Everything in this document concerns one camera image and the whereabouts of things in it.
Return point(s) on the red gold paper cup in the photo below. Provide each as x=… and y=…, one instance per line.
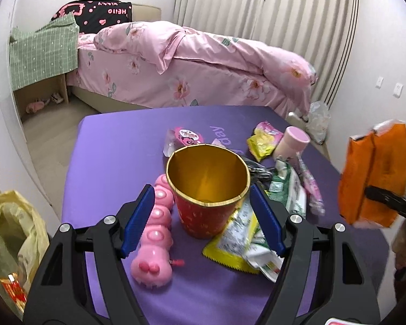
x=209, y=183

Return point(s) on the pink yellow chips bag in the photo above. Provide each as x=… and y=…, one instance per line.
x=264, y=140

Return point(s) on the green white snack wrapper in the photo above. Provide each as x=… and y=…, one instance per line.
x=286, y=188

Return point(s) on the white wall switch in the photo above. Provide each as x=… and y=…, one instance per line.
x=398, y=90

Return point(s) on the black pink Hello pillow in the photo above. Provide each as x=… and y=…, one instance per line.
x=93, y=15

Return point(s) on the pink clear jelly pouch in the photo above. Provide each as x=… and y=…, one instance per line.
x=180, y=137

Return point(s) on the yellow trash bag bin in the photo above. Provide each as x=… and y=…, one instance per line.
x=23, y=243

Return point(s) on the pink caterpillar toy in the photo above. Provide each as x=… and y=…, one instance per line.
x=153, y=265

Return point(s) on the wooden bedside cabinet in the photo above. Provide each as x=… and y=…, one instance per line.
x=43, y=90

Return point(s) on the green checked cloth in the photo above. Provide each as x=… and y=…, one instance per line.
x=47, y=52

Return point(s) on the purple table mat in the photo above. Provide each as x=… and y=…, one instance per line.
x=329, y=270

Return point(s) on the yellow snack wrapper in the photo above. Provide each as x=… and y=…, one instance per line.
x=228, y=248

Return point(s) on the beige bed frame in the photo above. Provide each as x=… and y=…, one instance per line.
x=108, y=82

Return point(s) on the orange snack bag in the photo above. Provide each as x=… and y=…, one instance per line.
x=352, y=182

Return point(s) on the clear plastic bag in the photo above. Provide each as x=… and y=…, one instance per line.
x=318, y=121

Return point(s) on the pink cylindrical cup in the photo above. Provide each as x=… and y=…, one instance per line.
x=293, y=141

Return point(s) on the pink floral duvet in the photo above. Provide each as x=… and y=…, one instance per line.
x=201, y=68

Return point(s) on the white wall socket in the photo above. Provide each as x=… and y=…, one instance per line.
x=379, y=82

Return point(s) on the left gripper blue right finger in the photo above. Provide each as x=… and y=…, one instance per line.
x=269, y=224

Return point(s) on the pink slippers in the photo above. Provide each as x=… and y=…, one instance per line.
x=39, y=105

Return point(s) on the striped curtain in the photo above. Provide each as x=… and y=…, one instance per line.
x=321, y=31

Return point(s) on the long pink snack wrapper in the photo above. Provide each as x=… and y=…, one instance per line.
x=315, y=200

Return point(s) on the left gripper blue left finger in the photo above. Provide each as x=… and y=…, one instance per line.
x=133, y=218

